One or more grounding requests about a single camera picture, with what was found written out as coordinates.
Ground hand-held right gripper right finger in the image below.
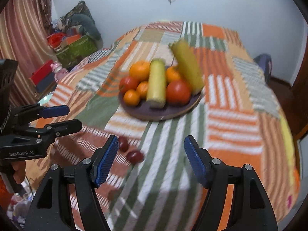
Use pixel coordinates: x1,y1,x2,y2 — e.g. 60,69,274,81
184,135,278,231

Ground small tangerine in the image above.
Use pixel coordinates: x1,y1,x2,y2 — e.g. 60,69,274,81
136,80,150,99
123,89,141,106

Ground medium orange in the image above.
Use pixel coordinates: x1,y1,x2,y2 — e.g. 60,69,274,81
166,66,182,83

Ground red plastic bag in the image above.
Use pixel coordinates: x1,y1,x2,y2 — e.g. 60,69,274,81
47,32,66,49

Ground red tomato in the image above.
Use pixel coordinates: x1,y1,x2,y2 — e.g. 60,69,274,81
166,80,192,105
120,76,140,95

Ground large orange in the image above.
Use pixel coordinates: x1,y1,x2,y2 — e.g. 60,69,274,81
129,61,151,82

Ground red and grey box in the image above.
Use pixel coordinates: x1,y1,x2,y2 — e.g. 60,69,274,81
29,60,54,93

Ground striped brown curtain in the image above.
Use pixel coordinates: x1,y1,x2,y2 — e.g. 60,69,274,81
0,0,54,101

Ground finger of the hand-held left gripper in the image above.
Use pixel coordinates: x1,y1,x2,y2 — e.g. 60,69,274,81
11,103,70,126
29,119,83,145

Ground yellow corn cob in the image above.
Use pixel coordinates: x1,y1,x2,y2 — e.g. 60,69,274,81
168,38,205,95

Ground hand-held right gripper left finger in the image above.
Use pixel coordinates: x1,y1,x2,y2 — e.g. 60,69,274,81
23,135,119,231

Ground green cardboard box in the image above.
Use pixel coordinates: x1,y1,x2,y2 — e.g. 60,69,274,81
56,35,98,68

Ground person's left hand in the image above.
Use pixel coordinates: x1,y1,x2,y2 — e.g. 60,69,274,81
11,160,27,184

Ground dark purple round plate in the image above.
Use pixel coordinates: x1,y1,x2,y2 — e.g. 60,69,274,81
118,77,203,121

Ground yellow banana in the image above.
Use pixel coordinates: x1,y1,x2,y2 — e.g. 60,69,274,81
146,59,167,108

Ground brown wooden door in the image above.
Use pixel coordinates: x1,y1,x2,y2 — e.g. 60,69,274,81
290,60,308,140

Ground striped patchwork blanket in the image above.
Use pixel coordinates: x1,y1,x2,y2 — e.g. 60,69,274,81
24,20,301,231

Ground checkered floral quilt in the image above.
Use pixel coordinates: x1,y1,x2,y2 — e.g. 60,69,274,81
80,48,112,64

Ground dark patterned cushion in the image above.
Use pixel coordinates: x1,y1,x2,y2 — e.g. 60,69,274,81
60,0,93,27

